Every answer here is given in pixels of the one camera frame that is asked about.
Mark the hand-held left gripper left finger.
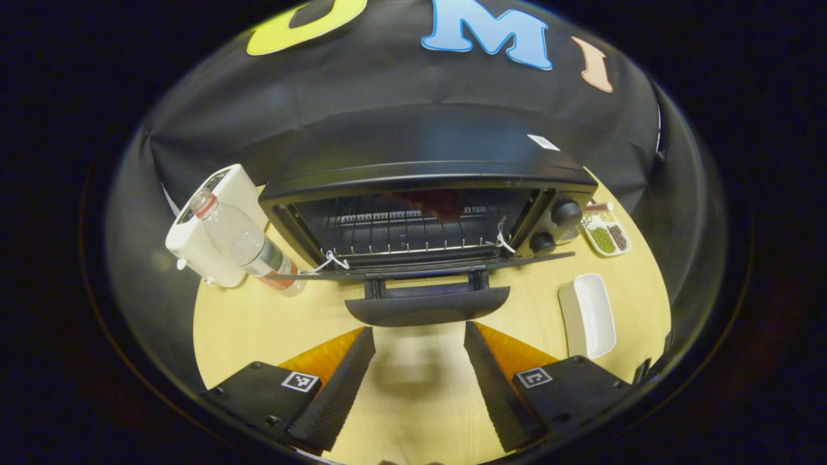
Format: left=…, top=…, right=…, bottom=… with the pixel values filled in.
left=200, top=326, right=377, bottom=454

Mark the clear plastic bottle red label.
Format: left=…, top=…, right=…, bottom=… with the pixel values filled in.
left=189, top=189, right=306, bottom=296

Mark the white divided dish with beans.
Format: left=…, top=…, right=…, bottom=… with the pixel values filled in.
left=583, top=213, right=632, bottom=257

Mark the black electric oven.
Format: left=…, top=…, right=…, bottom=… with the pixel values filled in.
left=258, top=103, right=598, bottom=328

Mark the white toaster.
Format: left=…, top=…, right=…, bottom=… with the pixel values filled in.
left=165, top=163, right=269, bottom=289

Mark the white rectangular tray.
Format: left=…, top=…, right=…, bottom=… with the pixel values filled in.
left=558, top=273, right=618, bottom=360

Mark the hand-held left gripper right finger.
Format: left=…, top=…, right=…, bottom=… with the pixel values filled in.
left=463, top=321, right=637, bottom=453

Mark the red raw meat steak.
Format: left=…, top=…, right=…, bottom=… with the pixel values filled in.
left=381, top=189, right=467, bottom=224

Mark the black backdrop cloth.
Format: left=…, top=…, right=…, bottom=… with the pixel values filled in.
left=107, top=0, right=728, bottom=362

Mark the metal oven rack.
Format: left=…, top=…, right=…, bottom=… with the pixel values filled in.
left=320, top=205, right=506, bottom=256

